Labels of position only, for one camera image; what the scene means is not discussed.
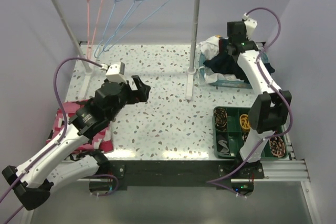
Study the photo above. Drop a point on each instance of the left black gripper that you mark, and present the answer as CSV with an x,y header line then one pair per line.
x,y
143,91

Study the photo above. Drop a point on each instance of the navy tank top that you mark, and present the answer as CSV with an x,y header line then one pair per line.
x,y
224,63

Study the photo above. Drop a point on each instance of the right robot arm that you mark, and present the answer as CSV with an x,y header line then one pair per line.
x,y
271,108

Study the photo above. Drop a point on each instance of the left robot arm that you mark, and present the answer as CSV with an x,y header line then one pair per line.
x,y
34,180

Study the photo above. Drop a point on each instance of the white garment in basket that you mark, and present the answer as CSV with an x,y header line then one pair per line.
x,y
209,47

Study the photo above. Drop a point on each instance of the pink camouflage folded garment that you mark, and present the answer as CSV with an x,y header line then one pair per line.
x,y
102,141

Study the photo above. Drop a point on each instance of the white clothes rack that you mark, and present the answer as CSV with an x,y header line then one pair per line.
x,y
195,24

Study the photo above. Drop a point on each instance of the yellow rolled tie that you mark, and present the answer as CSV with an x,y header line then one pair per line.
x,y
244,122

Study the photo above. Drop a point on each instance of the green compartment tray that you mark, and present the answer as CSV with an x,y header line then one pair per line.
x,y
234,135

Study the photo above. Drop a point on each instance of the grey white rolled tie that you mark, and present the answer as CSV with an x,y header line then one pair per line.
x,y
223,143

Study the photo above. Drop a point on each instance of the black white spotted rolled tie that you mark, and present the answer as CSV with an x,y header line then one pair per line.
x,y
244,137

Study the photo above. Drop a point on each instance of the brown pink floral rolled tie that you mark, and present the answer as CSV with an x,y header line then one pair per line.
x,y
277,146

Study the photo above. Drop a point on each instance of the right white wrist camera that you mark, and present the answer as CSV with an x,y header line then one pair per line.
x,y
250,25

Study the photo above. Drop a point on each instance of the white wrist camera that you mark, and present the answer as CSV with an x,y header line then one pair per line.
x,y
250,25
115,72

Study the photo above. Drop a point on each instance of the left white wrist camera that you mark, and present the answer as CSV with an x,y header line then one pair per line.
x,y
115,72

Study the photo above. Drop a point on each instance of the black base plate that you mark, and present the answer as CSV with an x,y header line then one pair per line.
x,y
189,173

